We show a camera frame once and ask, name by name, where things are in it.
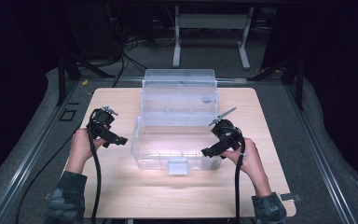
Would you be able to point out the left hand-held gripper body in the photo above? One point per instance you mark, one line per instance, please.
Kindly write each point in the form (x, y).
(101, 123)

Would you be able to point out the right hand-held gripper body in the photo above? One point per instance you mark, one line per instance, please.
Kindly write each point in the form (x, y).
(227, 132)

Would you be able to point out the clear plastic storage box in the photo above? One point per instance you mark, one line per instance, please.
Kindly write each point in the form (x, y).
(177, 137)

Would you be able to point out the person's left hand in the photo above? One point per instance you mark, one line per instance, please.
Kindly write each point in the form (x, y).
(80, 149)

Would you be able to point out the person's right hand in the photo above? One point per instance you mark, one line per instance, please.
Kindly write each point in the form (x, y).
(248, 158)

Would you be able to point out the small yellow tag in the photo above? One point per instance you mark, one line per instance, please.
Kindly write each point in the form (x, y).
(85, 82)

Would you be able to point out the black stand legs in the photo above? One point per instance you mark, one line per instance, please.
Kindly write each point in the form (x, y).
(65, 74)
(295, 77)

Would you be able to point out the grey tape strip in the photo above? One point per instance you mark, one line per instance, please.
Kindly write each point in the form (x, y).
(290, 197)

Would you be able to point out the metal floor rail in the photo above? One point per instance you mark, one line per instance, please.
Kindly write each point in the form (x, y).
(317, 149)
(31, 155)

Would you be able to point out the white metal stand frame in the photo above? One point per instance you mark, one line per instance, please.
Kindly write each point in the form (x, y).
(211, 21)

